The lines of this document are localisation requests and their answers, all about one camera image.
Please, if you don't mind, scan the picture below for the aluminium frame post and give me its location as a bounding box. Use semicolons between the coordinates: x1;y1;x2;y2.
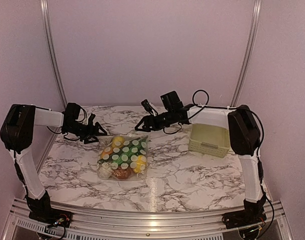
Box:
230;0;262;106
40;0;68;107

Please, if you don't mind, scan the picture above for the right aluminium frame post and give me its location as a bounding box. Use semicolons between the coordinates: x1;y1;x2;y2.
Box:
230;0;262;106

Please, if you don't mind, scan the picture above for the green fake cucumber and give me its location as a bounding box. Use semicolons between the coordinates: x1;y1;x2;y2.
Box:
98;139;147;166

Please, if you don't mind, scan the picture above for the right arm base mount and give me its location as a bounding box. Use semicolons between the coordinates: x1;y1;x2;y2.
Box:
221;210;267;229

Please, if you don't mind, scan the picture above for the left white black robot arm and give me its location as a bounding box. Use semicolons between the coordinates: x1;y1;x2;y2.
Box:
0;102;108;223

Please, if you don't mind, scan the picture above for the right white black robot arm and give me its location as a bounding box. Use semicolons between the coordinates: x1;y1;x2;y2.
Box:
134;91;267;229

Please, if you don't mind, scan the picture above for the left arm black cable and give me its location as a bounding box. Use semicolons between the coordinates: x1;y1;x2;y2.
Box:
46;109;93;141

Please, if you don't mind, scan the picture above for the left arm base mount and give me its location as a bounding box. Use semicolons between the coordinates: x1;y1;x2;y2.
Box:
29;208;73;228

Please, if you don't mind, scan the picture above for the left aluminium frame post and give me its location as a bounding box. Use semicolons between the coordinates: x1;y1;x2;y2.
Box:
40;0;68;107

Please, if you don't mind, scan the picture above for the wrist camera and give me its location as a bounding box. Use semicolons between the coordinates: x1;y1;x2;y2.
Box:
84;113;96;126
141;99;159;117

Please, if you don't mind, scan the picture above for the polka dot zip top bag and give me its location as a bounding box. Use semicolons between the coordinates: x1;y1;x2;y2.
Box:
96;135;149;181

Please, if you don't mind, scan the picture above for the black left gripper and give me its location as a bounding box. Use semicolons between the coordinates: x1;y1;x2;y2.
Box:
63;121;107;144

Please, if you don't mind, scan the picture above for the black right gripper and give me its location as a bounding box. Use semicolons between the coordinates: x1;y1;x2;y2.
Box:
135;109;175;132

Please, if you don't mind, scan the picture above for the front aluminium rail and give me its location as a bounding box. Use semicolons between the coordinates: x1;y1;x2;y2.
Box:
2;197;293;240

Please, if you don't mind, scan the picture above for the yellow fake fruit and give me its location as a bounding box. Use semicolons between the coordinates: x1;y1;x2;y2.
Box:
111;136;125;148

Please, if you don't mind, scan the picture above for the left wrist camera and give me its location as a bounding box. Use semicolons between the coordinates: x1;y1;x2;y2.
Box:
84;113;96;126

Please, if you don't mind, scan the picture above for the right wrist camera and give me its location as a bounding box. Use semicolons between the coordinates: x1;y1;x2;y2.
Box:
141;99;159;117

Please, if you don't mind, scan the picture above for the pale green plastic basket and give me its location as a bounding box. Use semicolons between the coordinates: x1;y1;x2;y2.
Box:
188;124;231;158

